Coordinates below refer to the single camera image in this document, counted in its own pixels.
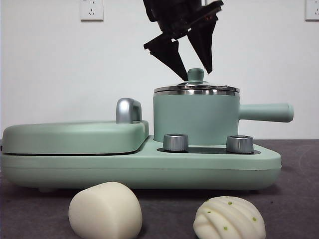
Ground glass lid with green knob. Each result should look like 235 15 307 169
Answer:
154 68 237 97

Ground smooth white steamed bun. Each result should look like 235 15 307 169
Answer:
68 181 143 239

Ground ridged white bun green specks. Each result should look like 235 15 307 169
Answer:
193 196 267 239

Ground silver control knob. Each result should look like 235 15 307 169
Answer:
163 133 189 152
226 135 254 153

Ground black control panel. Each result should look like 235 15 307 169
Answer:
157 146 261 154

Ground green breakfast machine base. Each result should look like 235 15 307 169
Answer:
0 135 282 194

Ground green griddle cover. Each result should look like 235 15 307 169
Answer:
1 120 150 155

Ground green pot with straight handle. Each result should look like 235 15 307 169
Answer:
153 86 295 146

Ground silver griddle handle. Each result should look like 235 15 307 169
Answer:
115 98 143 124

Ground white wall socket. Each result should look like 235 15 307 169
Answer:
305 0 319 21
80 0 104 22

